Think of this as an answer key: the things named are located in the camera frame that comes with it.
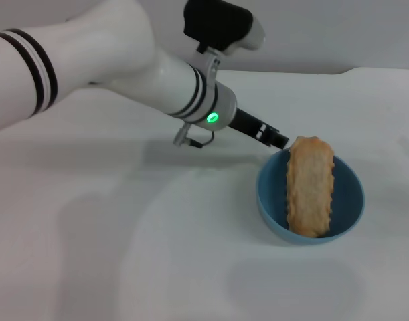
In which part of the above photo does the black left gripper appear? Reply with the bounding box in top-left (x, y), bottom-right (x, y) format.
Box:
top-left (228, 107), bottom-right (290, 150)

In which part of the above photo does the blue bowl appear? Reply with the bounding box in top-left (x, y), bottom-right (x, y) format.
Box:
top-left (256, 148), bottom-right (365, 246)

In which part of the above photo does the ridged orange bread loaf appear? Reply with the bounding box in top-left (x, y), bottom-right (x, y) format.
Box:
top-left (285, 135), bottom-right (336, 239)

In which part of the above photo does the black cable with metal plug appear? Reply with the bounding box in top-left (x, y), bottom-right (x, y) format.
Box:
top-left (172, 122), bottom-right (216, 148)

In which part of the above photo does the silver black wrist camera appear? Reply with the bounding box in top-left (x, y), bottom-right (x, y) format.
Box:
top-left (183, 0), bottom-right (267, 54)

